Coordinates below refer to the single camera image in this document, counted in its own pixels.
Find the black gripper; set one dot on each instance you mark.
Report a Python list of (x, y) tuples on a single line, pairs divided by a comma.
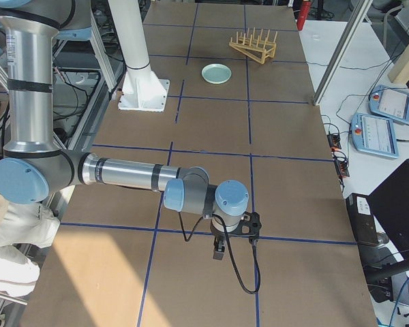
[(219, 236)]

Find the light green ceramic plate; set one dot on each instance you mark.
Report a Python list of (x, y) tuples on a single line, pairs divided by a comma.
[(216, 73)]

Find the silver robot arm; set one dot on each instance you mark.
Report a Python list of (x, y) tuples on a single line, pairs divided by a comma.
[(34, 164)]

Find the left black usb hub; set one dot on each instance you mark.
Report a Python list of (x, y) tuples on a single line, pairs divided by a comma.
[(341, 166)]

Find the black usb hub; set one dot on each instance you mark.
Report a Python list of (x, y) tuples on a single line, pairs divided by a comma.
[(334, 141), (341, 166)]

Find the black computer box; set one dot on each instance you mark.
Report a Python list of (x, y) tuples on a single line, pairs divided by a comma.
[(362, 220)]

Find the right black usb hub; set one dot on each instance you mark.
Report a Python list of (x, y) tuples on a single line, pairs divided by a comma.
[(334, 141)]

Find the black laptop screen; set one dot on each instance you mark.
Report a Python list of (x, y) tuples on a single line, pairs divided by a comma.
[(389, 203)]

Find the near blue teach pendant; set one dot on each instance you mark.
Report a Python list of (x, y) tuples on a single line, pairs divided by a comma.
[(374, 135)]

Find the blue teach pendant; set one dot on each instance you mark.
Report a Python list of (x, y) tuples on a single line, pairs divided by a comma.
[(374, 135), (390, 102)]

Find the wooden dish rack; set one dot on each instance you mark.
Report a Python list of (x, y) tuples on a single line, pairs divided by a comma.
[(258, 45)]

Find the seated person beige clothes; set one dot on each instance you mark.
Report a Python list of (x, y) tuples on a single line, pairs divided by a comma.
[(32, 224)]

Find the far blue teach pendant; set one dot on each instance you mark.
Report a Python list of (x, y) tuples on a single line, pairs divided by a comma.
[(390, 102)]

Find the red fire extinguisher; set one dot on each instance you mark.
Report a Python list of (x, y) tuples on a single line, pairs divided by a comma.
[(303, 13)]

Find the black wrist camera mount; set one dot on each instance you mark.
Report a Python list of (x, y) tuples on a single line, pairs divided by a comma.
[(249, 226)]

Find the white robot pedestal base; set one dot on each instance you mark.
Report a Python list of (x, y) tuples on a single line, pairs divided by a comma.
[(146, 93)]

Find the grey aluminium frame post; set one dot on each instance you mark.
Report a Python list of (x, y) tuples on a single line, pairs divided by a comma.
[(350, 29)]

